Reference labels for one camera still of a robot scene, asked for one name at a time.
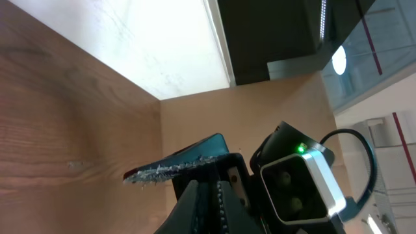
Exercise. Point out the dark window frame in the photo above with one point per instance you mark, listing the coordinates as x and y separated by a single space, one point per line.
275 39

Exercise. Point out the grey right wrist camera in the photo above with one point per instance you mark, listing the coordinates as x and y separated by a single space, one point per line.
302 189

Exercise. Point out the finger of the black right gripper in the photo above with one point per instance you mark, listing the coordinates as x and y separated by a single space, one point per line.
205 151

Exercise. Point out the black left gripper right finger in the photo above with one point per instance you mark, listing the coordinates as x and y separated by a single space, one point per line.
232 216

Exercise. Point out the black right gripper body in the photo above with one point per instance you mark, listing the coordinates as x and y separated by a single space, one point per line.
284 141

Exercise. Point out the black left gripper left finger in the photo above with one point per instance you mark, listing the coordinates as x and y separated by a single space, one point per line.
189 216

